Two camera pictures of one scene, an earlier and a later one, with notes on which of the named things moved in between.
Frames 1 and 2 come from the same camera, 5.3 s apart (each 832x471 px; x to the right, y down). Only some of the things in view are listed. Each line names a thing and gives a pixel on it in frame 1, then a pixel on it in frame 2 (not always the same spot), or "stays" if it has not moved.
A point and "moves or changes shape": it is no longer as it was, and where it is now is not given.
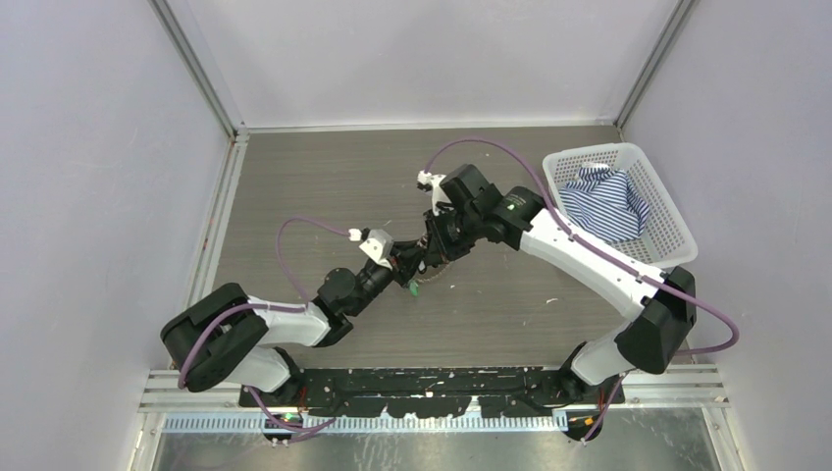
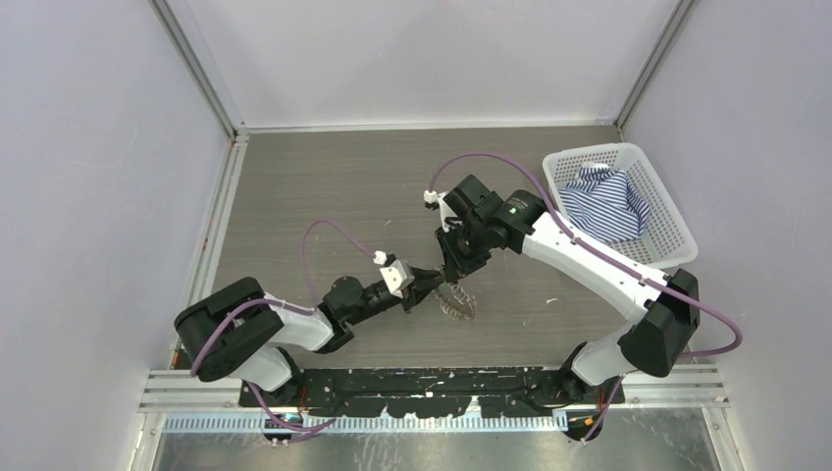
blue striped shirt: (604, 203) stays
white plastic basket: (612, 194) stays
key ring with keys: (434, 278) moves or changes shape
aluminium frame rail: (162, 393) stays
